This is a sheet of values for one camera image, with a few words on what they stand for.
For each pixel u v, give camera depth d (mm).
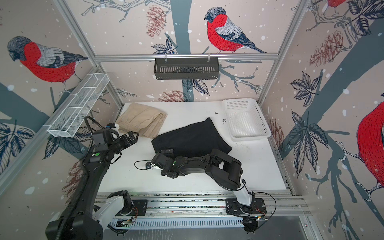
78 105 779
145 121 1051
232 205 739
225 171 482
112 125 719
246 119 1106
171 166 659
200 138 978
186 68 1053
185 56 933
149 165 744
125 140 702
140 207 733
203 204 759
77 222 376
